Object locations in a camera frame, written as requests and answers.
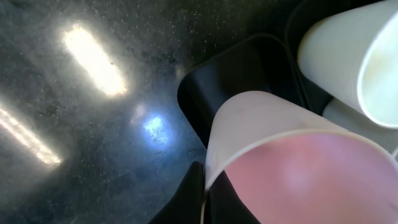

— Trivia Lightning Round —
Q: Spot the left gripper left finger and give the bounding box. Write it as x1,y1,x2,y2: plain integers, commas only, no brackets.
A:
148,161,206,224

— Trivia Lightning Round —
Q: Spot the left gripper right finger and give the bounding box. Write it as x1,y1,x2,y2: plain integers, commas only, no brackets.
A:
206,170,261,224

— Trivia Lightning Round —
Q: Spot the pink cup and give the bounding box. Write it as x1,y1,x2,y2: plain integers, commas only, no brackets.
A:
203,90,398,224

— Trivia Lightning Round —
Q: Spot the black tray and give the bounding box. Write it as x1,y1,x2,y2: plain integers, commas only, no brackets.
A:
176,0,386,149

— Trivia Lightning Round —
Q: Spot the light green cup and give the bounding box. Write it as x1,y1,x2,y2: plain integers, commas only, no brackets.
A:
297,0,398,130

